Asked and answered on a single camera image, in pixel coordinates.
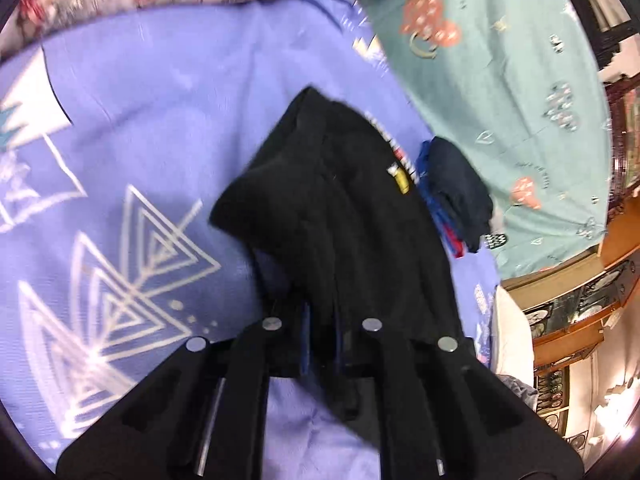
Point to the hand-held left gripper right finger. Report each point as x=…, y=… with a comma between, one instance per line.
x=340, y=345

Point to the folded navy garment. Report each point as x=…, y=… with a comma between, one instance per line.
x=460, y=185

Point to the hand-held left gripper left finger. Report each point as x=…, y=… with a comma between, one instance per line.
x=304, y=342

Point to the dark wooden furniture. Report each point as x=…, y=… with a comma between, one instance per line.
x=595, y=5

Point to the black pants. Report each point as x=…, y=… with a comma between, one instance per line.
x=340, y=210

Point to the white pillow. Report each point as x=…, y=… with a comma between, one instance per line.
x=510, y=335

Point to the wooden display cabinet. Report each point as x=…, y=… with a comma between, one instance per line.
x=575, y=325

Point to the blue geometric print bedsheet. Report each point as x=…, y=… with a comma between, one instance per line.
x=150, y=135

